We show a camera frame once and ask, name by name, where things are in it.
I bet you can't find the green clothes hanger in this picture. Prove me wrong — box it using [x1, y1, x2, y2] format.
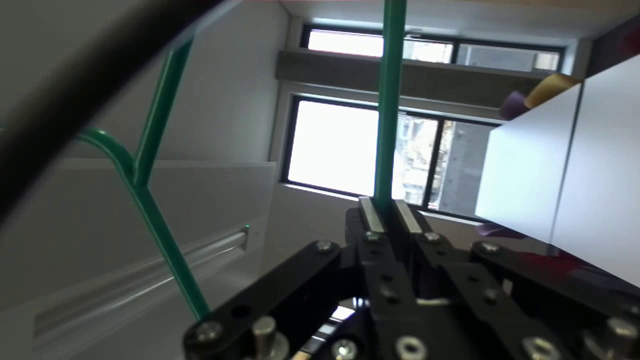
[71, 0, 410, 324]

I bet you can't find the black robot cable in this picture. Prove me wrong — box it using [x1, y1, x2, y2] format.
[0, 0, 225, 227]

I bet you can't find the purple chair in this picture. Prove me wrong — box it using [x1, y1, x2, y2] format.
[498, 89, 534, 123]

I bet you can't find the tall window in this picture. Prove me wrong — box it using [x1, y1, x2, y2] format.
[282, 93, 499, 220]

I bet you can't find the white long table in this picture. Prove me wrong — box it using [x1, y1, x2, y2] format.
[473, 83, 583, 246]

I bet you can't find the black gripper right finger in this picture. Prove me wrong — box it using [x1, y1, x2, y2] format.
[387, 199, 640, 360]

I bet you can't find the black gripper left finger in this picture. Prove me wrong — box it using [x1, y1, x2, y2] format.
[182, 195, 462, 360]

